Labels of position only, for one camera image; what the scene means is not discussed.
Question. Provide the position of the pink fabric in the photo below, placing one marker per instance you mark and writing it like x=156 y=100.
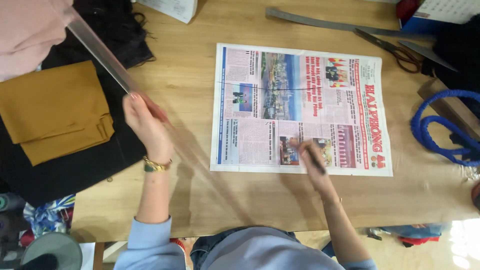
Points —
x=26 y=33

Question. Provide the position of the newspaper sheet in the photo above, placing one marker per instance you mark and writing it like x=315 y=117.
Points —
x=300 y=108

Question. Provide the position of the person's left hand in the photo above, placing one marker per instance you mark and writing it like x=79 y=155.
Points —
x=144 y=122

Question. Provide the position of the white paper box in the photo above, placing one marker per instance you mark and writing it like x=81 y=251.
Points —
x=172 y=8

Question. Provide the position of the grey round stool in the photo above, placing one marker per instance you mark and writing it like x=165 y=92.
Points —
x=52 y=251

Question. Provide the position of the black pen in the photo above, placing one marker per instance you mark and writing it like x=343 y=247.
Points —
x=315 y=161

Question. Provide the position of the colourful patterned fabric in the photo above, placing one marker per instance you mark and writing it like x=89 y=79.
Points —
x=48 y=213

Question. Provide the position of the person's right fingers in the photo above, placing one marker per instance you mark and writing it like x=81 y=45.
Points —
x=302 y=148

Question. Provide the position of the long grey metal ruler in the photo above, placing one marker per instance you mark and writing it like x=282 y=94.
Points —
x=337 y=24

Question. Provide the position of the long clear plastic ruler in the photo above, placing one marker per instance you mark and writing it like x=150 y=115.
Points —
x=108 y=60

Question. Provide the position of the person's light blue sweater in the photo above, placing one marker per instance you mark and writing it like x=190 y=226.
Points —
x=232 y=247

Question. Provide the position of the black fluffy fabric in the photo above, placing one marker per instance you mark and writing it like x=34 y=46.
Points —
x=455 y=56

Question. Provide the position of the black fabric sheet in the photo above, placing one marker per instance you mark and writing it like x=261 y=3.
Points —
x=75 y=165

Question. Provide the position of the black frayed fabric piece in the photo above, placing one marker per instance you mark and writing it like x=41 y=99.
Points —
x=116 y=30

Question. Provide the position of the mustard yellow folded fabric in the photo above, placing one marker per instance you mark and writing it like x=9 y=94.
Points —
x=52 y=112

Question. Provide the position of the blue box with calendar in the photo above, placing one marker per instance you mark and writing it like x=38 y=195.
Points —
x=438 y=15

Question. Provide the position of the person's left fingers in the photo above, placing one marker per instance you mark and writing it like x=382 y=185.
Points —
x=131 y=105

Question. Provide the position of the brown wooden block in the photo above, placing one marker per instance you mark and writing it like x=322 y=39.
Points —
x=448 y=105

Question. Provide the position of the person's right hand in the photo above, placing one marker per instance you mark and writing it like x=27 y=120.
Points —
x=311 y=159

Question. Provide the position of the black tailor scissors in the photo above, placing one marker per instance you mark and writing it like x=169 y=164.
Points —
x=390 y=50

